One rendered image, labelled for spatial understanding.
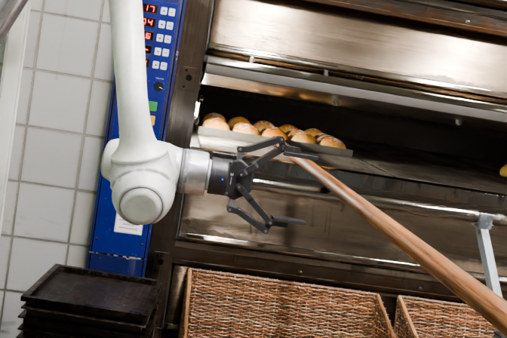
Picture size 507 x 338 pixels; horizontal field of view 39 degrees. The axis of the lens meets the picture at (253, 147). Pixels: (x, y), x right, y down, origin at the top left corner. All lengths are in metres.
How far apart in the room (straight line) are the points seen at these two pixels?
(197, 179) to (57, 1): 0.78
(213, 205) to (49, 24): 0.66
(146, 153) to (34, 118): 0.80
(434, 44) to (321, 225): 0.61
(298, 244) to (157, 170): 0.86
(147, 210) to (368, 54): 0.99
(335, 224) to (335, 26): 0.56
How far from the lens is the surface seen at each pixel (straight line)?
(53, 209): 2.02
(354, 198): 1.36
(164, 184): 1.22
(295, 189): 1.61
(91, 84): 1.96
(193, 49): 1.95
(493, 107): 1.98
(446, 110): 1.93
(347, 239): 2.05
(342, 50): 1.99
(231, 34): 1.94
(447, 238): 2.15
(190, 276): 1.95
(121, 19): 1.31
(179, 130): 1.96
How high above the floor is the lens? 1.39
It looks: 5 degrees down
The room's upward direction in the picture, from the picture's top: 9 degrees clockwise
